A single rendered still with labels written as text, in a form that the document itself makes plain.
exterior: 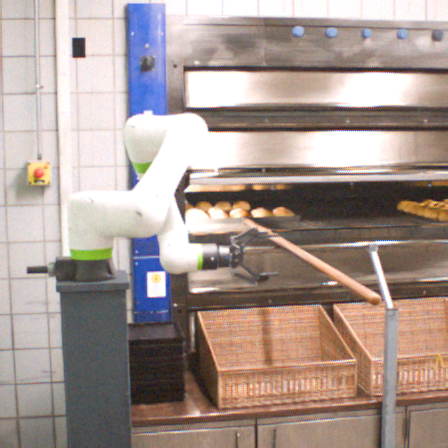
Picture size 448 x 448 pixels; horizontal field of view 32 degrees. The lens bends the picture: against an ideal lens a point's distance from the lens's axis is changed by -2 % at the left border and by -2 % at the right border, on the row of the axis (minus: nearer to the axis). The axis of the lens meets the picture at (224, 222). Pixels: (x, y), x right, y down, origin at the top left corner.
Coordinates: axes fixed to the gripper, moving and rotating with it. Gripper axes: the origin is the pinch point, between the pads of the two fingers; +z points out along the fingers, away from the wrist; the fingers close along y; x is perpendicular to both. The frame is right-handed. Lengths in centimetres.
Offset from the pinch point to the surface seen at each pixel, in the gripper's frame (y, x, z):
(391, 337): 33, -5, 46
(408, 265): 17, -65, 77
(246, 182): -23, -50, 0
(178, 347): 38, -25, -32
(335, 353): 48, -39, 35
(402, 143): -38, -65, 74
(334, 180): -23, -50, 37
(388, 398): 57, -5, 46
